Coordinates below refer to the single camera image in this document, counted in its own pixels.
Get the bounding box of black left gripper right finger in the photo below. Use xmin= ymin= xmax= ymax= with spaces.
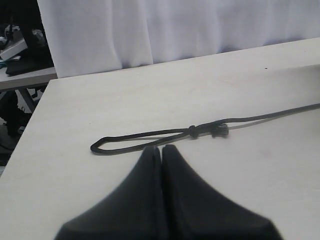
xmin=161 ymin=145 xmax=282 ymax=240

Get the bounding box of white box on side table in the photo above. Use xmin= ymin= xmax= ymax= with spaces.
xmin=0 ymin=38 xmax=28 ymax=61

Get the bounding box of black cord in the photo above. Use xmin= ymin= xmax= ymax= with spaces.
xmin=90 ymin=102 xmax=320 ymax=156

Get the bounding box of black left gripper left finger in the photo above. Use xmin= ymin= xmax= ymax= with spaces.
xmin=55 ymin=147 xmax=165 ymax=240

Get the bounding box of grey side table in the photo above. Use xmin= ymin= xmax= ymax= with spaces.
xmin=0 ymin=67 xmax=58 ymax=91

